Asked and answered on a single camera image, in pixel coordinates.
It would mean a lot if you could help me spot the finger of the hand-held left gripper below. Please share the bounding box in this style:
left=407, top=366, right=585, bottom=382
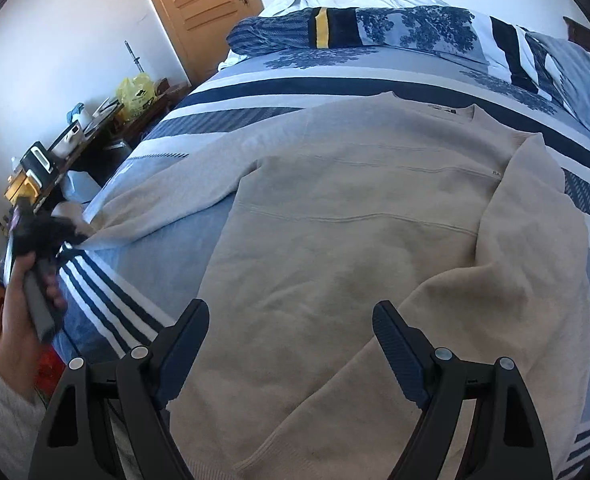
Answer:
left=57, top=217, right=96, bottom=250

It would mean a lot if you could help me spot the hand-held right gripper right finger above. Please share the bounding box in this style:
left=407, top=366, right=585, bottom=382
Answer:
left=371, top=300, right=555, bottom=480

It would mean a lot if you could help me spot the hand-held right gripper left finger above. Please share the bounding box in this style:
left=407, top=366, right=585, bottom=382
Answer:
left=27, top=298, right=211, bottom=480

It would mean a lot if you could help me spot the beige knit sweater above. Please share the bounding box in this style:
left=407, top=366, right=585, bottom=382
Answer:
left=82, top=91, right=590, bottom=480

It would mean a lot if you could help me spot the person's left forearm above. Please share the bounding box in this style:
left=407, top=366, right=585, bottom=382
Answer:
left=0, top=351, right=50, bottom=480

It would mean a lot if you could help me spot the person's left hand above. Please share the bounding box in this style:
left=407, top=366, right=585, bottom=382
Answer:
left=0, top=255, right=69, bottom=402

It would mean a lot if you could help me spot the light blue bin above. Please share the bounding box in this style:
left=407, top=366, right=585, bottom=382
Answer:
left=62, top=170, right=102, bottom=207

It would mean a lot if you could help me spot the yellow box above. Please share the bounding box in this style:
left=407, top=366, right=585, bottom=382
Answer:
left=4, top=170, right=38, bottom=207

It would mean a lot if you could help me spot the black and white box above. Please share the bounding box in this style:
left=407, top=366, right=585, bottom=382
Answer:
left=20, top=141, right=58, bottom=187

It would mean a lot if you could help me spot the white kettle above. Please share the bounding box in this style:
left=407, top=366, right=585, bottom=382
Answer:
left=50, top=124, right=84, bottom=159

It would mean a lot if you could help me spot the dark wooden desk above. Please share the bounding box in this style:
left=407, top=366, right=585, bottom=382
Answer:
left=5, top=80, right=192, bottom=211

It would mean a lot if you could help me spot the yellow plastic bag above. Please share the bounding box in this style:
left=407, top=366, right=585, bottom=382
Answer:
left=116, top=74, right=156, bottom=120

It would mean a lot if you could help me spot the blue striped bed blanket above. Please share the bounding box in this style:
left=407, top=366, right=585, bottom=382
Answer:
left=50, top=52, right=590, bottom=480

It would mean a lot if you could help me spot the wooden door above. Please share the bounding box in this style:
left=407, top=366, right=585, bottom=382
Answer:
left=134, top=0, right=266, bottom=88

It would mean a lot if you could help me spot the folded blue floral duvet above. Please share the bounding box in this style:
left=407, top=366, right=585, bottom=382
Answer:
left=226, top=5, right=571, bottom=106

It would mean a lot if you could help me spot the grey-blue striped pillow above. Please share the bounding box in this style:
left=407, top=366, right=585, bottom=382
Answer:
left=525, top=30, right=590, bottom=147

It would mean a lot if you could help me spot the dark wooden headboard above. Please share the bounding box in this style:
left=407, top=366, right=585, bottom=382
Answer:
left=562, top=16, right=590, bottom=61

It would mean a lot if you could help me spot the mop handle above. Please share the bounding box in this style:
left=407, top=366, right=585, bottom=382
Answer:
left=124, top=40, right=144, bottom=77

